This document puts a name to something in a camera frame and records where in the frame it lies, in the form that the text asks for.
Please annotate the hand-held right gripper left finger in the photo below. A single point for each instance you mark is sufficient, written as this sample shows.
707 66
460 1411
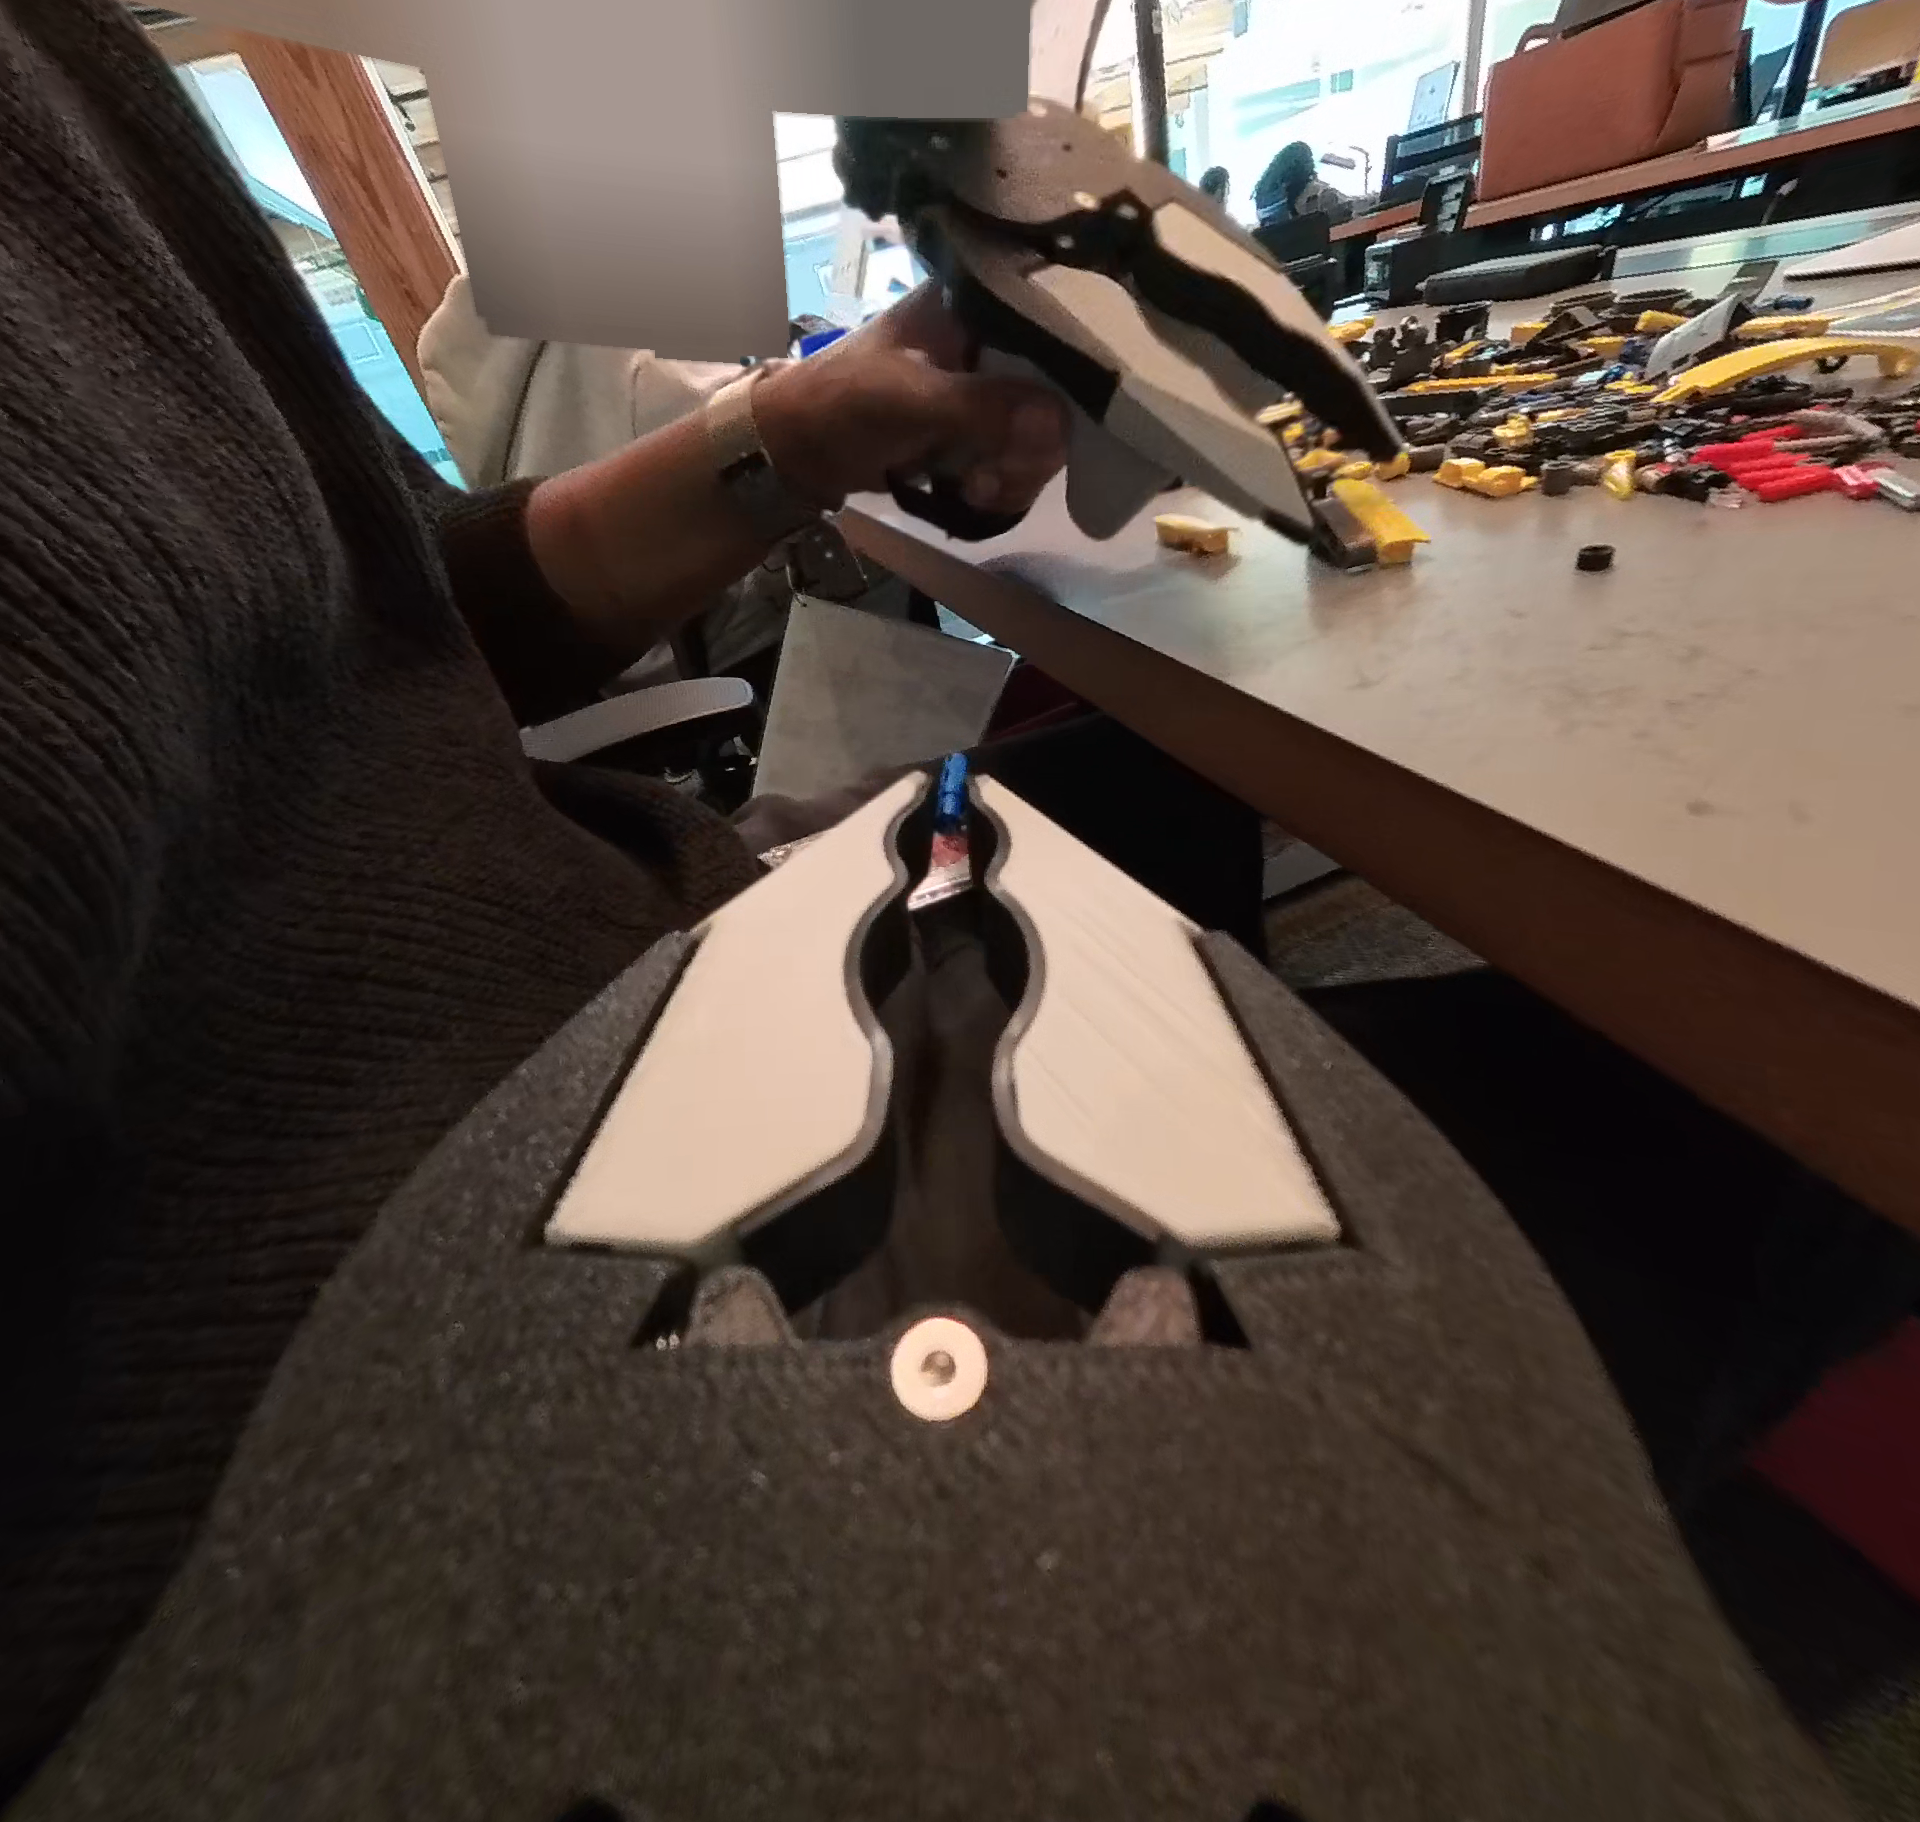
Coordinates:
735 1088

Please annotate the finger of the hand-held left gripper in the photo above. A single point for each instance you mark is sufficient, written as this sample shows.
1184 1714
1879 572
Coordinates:
1156 383
1247 278

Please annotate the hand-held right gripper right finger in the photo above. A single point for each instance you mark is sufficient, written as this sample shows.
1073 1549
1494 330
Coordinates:
1156 1088

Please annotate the blue axle pin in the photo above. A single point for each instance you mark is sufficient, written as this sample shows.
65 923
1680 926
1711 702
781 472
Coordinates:
953 786

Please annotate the person's left forearm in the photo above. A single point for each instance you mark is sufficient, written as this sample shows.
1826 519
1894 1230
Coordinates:
632 547

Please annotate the person's left hand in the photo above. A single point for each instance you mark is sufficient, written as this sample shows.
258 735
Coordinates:
886 410

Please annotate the black pole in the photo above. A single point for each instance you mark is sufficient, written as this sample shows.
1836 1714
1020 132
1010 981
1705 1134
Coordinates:
1151 35

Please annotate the red badge holder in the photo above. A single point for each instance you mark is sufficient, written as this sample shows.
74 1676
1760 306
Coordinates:
946 871

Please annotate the grey wrist band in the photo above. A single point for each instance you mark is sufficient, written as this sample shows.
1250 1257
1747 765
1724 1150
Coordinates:
742 441

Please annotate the pile of toy building parts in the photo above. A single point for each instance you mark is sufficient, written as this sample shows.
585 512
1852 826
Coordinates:
1621 420

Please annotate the white paper card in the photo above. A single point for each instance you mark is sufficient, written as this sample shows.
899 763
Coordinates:
878 703

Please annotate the brown bag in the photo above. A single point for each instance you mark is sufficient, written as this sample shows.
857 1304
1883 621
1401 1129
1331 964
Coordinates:
1612 97

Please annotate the long wooden desk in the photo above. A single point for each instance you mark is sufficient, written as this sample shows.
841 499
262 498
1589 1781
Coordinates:
1651 187

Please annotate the blue grey toy panel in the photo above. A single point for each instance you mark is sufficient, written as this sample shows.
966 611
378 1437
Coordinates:
1703 328

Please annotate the grey jacket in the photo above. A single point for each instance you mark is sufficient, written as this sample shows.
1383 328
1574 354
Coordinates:
572 397

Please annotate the person's legs in dark trousers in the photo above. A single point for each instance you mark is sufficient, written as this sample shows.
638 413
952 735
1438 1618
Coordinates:
1651 1251

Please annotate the large yellow curved panel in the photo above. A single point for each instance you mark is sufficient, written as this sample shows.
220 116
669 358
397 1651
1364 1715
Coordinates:
1786 360

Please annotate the red fabric object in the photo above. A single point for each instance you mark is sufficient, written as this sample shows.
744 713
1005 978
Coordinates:
1852 1462

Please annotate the wooden door frame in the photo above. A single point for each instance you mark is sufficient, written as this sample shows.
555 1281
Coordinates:
361 187

